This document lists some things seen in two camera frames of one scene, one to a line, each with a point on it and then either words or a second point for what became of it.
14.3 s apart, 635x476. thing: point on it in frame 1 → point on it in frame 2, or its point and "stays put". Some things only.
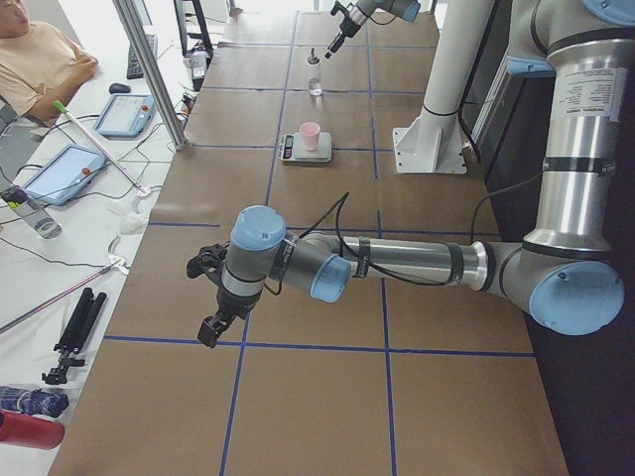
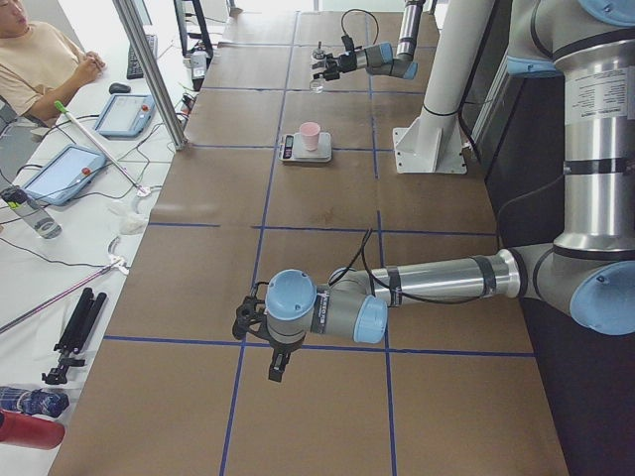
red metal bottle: [28, 431] stays put
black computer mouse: [118, 88] stays put
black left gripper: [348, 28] → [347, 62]
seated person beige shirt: [39, 64] stays put
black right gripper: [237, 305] → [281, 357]
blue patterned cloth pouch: [34, 401] stays put
